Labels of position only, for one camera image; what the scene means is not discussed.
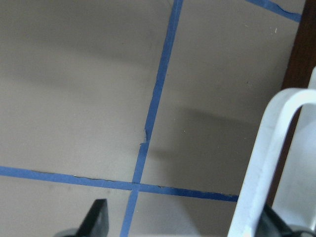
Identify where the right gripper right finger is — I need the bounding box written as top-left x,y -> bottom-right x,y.
255,204 -> 316,237

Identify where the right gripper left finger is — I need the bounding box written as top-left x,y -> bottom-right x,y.
54,199 -> 109,237

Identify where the white drawer handle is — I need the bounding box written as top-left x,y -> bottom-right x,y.
228,74 -> 316,237

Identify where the dark wooden drawer box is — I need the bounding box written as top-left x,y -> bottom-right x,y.
267,0 -> 316,206

